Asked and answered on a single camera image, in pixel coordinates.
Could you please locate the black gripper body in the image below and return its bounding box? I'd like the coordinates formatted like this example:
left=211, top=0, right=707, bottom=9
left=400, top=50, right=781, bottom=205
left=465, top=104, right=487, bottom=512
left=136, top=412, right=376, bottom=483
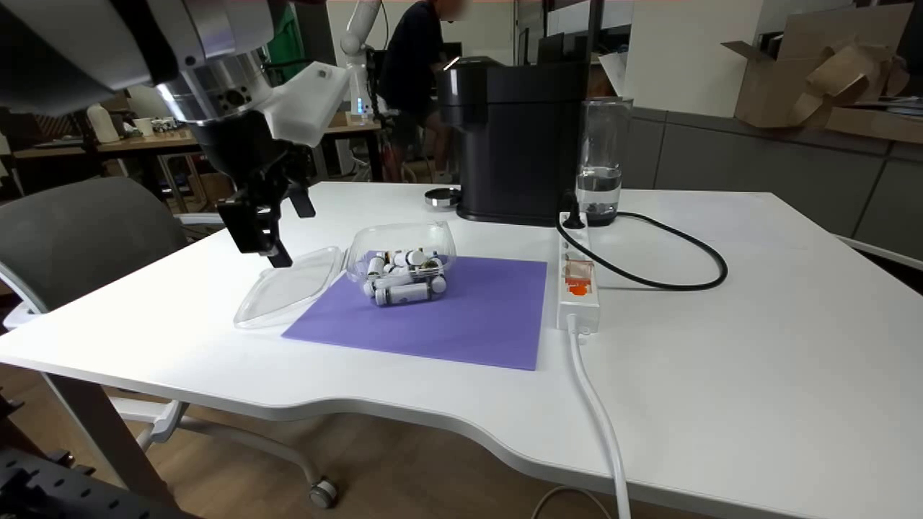
left=193, top=104, right=315, bottom=212

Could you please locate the grey office chair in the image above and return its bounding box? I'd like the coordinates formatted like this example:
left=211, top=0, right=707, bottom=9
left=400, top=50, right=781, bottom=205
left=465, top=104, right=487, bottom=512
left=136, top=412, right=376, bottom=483
left=0, top=174, right=344, bottom=513

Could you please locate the black perforated board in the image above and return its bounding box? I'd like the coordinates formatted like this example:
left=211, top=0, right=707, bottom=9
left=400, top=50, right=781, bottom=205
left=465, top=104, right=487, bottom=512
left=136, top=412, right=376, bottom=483
left=0, top=441, right=181, bottom=519

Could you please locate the grey table leg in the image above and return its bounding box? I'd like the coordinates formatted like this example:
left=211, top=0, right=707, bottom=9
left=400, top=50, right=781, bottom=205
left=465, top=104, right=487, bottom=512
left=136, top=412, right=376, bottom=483
left=41, top=373, right=181, bottom=513

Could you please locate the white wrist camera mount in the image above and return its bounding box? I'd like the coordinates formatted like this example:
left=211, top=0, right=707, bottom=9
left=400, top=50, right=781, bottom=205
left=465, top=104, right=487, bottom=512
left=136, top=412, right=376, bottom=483
left=263, top=62, right=355, bottom=150

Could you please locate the black power cable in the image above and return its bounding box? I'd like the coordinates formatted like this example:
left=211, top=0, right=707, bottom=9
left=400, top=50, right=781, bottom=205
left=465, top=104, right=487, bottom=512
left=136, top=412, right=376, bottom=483
left=553, top=208, right=733, bottom=294

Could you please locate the white power strip cable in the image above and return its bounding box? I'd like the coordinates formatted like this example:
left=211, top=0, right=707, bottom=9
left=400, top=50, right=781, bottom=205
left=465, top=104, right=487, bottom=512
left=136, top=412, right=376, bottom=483
left=562, top=323, right=638, bottom=519

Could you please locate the purple paper mat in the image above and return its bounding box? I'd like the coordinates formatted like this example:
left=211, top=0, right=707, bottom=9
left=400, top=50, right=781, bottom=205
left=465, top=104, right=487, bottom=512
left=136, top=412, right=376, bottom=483
left=281, top=254, right=552, bottom=376

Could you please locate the long grey counter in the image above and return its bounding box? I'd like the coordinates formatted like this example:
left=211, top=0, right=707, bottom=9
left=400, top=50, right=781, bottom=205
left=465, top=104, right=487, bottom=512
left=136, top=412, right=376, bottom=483
left=617, top=102, right=923, bottom=267

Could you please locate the white power strip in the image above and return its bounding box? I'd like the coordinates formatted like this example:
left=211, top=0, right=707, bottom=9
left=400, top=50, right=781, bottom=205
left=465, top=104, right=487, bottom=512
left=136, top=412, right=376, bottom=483
left=556, top=238, right=602, bottom=334

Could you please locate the clear plastic bowl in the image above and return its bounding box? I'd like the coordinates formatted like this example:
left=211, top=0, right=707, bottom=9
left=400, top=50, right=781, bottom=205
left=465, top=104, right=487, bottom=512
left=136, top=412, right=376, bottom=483
left=341, top=219, right=462, bottom=308

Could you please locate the person in dark clothes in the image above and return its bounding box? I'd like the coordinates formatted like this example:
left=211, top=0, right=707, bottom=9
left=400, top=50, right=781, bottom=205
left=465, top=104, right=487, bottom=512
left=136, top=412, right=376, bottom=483
left=376, top=0, right=471, bottom=186

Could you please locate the black coffee machine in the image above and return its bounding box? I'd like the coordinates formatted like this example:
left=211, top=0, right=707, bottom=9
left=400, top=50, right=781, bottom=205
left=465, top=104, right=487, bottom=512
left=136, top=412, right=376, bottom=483
left=442, top=53, right=592, bottom=228

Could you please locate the wooden background table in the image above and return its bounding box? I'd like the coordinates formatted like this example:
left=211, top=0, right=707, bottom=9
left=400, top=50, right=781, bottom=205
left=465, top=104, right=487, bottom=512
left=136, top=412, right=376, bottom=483
left=0, top=114, right=383, bottom=212

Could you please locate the open cardboard box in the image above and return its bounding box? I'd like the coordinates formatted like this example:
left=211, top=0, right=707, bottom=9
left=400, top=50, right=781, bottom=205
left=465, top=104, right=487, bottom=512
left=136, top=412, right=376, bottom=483
left=722, top=0, right=918, bottom=135

